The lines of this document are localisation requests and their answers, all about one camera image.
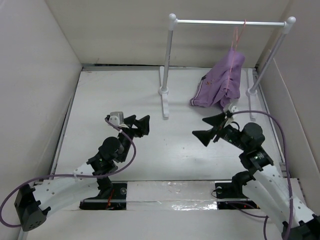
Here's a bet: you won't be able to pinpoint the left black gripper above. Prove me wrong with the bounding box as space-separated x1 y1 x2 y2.
116 114 148 163

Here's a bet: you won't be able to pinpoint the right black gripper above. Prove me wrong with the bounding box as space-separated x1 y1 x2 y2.
192 111 249 152

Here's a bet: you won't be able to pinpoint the purple trousers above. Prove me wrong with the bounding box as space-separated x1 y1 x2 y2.
189 48 245 108

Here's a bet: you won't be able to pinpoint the pink wire hanger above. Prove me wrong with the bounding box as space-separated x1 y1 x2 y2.
224 19 247 93

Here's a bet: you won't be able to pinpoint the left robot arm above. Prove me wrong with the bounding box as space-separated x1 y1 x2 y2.
14 111 150 232

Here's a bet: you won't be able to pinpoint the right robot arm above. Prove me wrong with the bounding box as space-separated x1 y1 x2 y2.
192 111 320 240

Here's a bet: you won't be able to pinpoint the white clothes rack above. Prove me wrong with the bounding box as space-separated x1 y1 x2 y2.
158 13 296 120

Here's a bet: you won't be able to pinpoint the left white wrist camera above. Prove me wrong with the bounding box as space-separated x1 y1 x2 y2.
104 111 128 128

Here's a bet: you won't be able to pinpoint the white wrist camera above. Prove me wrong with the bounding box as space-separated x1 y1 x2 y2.
222 100 238 127
104 111 128 128

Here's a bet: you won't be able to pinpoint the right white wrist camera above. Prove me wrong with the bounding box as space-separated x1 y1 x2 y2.
222 100 238 127

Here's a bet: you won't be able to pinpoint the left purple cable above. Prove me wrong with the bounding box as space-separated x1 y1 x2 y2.
0 117 137 228

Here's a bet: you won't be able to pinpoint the purple cable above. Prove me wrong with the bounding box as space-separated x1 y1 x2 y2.
224 110 293 240
0 117 137 228

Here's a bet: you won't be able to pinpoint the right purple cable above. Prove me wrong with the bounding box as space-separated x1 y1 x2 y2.
224 110 293 240

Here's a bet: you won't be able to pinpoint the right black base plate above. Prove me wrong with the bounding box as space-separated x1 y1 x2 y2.
211 181 259 210

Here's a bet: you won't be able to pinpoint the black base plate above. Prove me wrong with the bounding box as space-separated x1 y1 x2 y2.
79 181 128 211
211 181 259 210

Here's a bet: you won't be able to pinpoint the aluminium frame rail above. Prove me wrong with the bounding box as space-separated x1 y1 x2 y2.
17 65 87 240

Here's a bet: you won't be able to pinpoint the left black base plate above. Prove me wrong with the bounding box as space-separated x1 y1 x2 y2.
79 181 128 211

